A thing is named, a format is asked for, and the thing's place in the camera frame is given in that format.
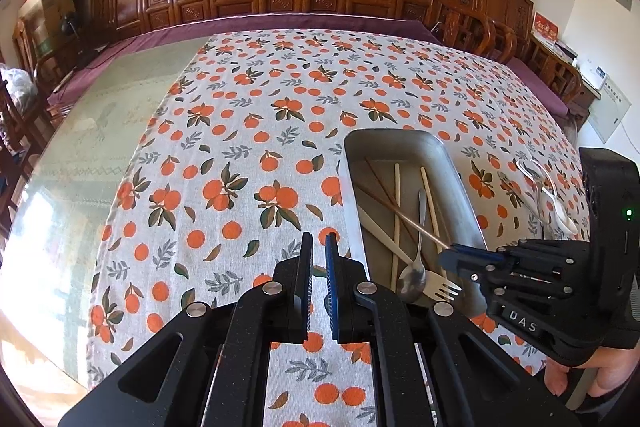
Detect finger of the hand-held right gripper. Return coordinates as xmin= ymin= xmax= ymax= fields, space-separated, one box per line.
xmin=437 ymin=256 xmax=577 ymax=304
xmin=451 ymin=240 xmax=594 ymax=271

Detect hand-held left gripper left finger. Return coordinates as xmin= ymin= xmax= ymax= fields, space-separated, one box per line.
xmin=57 ymin=231 xmax=315 ymax=427

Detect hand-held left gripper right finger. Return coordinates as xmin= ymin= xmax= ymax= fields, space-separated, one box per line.
xmin=324 ymin=232 xmax=581 ymax=427

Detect white handled fork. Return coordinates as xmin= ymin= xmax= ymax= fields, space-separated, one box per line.
xmin=357 ymin=209 xmax=463 ymax=304

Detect metal spoon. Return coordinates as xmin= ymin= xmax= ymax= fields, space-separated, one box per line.
xmin=397 ymin=189 xmax=428 ymax=303

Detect light wooden chopstick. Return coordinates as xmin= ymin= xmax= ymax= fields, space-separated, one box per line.
xmin=419 ymin=167 xmax=447 ymax=253

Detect dark brown chopstick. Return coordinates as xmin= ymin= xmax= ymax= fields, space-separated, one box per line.
xmin=356 ymin=187 xmax=451 ymax=252
xmin=363 ymin=157 xmax=420 ymax=247

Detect grey metal tray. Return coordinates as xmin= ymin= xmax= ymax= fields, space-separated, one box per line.
xmin=337 ymin=128 xmax=488 ymax=308

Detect person's right hand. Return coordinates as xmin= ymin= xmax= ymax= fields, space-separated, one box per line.
xmin=544 ymin=347 xmax=638 ymax=413

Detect white ceramic spoon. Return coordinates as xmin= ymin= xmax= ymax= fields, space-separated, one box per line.
xmin=540 ymin=187 xmax=578 ymax=239

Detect clear plastic spoons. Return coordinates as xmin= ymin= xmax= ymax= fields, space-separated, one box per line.
xmin=517 ymin=158 xmax=558 ymax=208

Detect orange print tablecloth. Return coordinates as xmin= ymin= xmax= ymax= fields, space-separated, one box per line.
xmin=85 ymin=29 xmax=596 ymax=427

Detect wooden side table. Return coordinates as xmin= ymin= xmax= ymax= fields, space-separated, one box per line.
xmin=530 ymin=34 xmax=601 ymax=118

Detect purple armchair cushion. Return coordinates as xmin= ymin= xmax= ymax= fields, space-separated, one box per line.
xmin=505 ymin=57 xmax=571 ymax=118

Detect white router box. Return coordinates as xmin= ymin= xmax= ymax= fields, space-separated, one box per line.
xmin=580 ymin=59 xmax=608 ymax=90

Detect red gift box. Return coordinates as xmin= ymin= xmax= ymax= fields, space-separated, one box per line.
xmin=531 ymin=11 xmax=560 ymax=45

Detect long purple sofa cushion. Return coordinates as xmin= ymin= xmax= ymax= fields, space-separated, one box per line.
xmin=47 ymin=13 xmax=443 ymax=105

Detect wooden chair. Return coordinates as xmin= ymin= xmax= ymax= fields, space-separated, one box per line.
xmin=0 ymin=72 xmax=56 ymax=188

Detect clear plastic bag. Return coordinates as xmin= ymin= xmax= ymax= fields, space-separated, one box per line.
xmin=0 ymin=63 xmax=38 ymax=112

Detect white wall panel door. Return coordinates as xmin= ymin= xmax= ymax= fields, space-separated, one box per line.
xmin=586 ymin=74 xmax=632 ymax=145

